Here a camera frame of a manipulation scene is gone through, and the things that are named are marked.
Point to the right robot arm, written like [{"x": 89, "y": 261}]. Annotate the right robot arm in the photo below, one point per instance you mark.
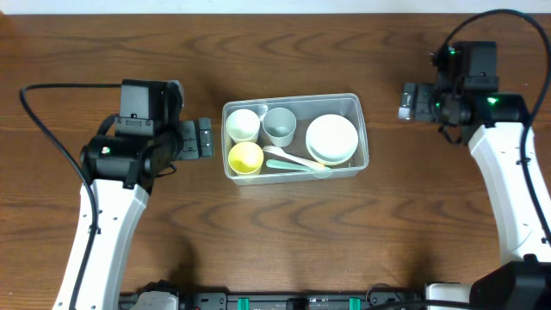
[{"x": 494, "y": 127}]

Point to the white plastic cup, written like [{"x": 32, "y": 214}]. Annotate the white plastic cup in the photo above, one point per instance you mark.
[{"x": 243, "y": 125}]

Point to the white plastic fork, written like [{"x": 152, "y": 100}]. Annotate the white plastic fork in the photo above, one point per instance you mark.
[{"x": 278, "y": 151}]

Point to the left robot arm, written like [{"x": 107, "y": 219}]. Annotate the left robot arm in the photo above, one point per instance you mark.
[{"x": 120, "y": 165}]

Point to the grey plastic cup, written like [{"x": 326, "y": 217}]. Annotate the grey plastic cup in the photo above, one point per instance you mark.
[{"x": 280, "y": 125}]

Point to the white plastic bowl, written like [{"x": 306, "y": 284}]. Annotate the white plastic bowl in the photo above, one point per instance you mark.
[{"x": 331, "y": 137}]

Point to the mint green plastic spoon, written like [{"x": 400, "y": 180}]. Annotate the mint green plastic spoon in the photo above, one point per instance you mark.
[{"x": 287, "y": 166}]

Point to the black mounting rail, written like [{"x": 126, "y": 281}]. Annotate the black mounting rail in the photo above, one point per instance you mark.
[{"x": 217, "y": 299}]

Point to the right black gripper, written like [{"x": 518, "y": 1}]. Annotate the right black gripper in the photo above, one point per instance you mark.
[{"x": 424, "y": 102}]

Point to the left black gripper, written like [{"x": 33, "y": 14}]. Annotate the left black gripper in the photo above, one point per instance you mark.
[{"x": 189, "y": 139}]

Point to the clear plastic storage box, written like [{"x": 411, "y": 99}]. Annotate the clear plastic storage box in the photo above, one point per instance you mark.
[{"x": 306, "y": 109}]

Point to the yellow plastic cup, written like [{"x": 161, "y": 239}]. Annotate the yellow plastic cup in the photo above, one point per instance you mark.
[{"x": 246, "y": 159}]

